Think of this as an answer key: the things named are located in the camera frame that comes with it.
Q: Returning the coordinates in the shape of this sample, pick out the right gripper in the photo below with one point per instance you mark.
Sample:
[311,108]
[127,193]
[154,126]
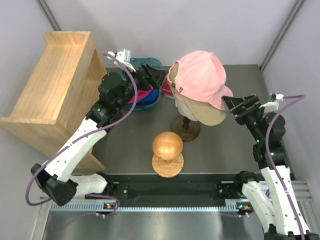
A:
[251,104]

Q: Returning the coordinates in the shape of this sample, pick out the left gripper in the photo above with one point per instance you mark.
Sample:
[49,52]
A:
[155,81]

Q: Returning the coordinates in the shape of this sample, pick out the khaki cap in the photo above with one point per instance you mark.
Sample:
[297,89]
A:
[204,112]

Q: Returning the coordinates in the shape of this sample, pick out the pink cap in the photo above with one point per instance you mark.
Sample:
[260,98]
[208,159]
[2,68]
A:
[176,94]
[201,77]

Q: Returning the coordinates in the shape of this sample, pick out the round wooden hat stand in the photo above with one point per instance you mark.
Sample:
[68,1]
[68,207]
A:
[167,160]

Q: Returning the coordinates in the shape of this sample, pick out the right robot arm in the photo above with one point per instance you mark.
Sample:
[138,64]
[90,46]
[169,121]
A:
[277,208]

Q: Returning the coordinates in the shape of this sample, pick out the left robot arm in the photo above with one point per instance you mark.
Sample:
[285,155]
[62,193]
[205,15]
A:
[54,177]

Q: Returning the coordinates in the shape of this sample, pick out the blue cap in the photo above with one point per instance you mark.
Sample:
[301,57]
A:
[149,102]

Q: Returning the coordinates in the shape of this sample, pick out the magenta cap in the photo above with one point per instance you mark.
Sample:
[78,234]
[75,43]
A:
[140,95]

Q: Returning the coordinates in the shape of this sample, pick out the teal plastic bin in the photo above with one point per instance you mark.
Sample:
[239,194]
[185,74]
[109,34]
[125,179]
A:
[150,60]

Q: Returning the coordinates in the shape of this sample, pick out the cream mannequin head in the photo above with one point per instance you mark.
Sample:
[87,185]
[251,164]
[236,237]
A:
[185,111]

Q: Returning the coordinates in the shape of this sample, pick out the dark wooden stand base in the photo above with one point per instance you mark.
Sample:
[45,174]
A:
[187,129]

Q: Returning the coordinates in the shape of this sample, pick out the wooden shelf box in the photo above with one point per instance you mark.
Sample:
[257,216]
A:
[59,93]

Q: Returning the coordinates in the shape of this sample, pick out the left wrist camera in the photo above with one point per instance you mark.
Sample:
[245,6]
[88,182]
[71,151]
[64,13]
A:
[121,59]

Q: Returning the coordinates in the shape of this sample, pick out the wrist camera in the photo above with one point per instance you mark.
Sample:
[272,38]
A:
[121,59]
[273,103]

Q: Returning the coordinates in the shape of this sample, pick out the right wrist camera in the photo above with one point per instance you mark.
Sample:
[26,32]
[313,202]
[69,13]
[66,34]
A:
[273,103]

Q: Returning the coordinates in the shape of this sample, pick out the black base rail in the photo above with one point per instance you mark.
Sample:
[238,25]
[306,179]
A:
[130,190]

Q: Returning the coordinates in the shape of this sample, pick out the left aluminium corner post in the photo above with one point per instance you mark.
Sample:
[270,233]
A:
[44,7]

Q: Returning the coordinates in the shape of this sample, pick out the aluminium corner post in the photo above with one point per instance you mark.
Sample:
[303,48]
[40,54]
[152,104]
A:
[44,7]
[293,13]

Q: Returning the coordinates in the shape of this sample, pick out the grey cable duct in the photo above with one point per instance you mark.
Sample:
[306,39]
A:
[102,206]

